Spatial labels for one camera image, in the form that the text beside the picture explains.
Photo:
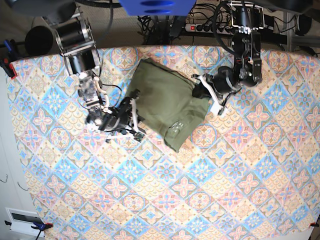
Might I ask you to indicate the power strip with red switch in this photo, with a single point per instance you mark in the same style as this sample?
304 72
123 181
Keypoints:
206 28

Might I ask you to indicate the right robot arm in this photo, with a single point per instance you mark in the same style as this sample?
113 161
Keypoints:
73 35

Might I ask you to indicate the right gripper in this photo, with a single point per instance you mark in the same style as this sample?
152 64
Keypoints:
123 121

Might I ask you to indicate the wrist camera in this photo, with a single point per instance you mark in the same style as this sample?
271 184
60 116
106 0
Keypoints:
217 109
138 136

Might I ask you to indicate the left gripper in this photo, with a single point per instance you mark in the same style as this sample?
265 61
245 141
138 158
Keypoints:
221 85

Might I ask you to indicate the patterned tile tablecloth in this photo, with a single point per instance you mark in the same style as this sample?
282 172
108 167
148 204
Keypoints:
252 174

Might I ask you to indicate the olive green t-shirt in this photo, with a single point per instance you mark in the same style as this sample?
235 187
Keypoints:
165 103

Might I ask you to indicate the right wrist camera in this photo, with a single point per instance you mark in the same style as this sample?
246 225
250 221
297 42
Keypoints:
138 136

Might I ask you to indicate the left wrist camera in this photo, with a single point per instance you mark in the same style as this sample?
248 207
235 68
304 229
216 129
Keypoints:
217 109

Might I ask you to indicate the orange black clamp left edge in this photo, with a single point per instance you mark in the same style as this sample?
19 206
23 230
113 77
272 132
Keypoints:
8 68

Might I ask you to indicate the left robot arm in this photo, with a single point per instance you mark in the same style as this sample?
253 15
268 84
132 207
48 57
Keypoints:
247 19

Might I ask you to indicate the orange clamp lower right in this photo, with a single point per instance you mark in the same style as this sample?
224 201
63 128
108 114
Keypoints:
314 224

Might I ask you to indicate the black round stool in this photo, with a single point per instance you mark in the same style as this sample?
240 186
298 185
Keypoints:
38 41

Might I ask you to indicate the blue orange clamp lower left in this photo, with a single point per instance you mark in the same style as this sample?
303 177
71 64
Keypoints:
41 226

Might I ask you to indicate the black speaker top right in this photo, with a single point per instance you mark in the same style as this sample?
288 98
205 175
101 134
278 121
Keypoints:
303 24

